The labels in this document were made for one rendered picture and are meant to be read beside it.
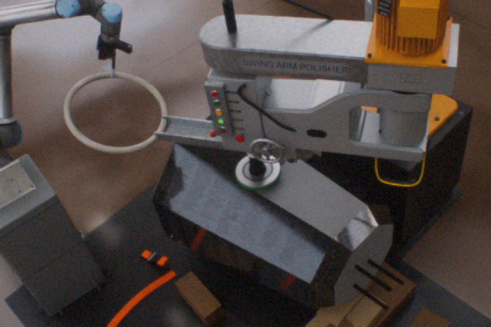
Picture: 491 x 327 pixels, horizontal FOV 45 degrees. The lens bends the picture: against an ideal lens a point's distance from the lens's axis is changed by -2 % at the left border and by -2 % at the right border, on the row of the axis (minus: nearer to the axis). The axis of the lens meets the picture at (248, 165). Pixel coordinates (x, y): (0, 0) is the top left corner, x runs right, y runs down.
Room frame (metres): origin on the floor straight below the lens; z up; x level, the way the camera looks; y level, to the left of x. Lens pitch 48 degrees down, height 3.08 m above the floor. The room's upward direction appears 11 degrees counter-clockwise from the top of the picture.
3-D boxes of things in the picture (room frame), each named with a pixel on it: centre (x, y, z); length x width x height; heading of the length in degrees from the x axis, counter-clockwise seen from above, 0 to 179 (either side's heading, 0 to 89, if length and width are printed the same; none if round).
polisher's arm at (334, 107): (1.76, -0.39, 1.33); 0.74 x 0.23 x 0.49; 66
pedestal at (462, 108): (2.28, -0.84, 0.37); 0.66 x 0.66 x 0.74; 36
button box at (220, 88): (1.85, 0.07, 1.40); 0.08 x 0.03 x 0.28; 66
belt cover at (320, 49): (1.79, -0.36, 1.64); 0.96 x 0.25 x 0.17; 66
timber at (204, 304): (1.78, 0.42, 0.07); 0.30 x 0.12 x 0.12; 30
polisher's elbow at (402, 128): (1.66, -0.64, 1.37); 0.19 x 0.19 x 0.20
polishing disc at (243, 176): (1.93, -0.04, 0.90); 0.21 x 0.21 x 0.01
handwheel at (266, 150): (1.77, -0.10, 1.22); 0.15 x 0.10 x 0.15; 66
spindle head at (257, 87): (1.90, -0.11, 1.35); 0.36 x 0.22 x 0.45; 66
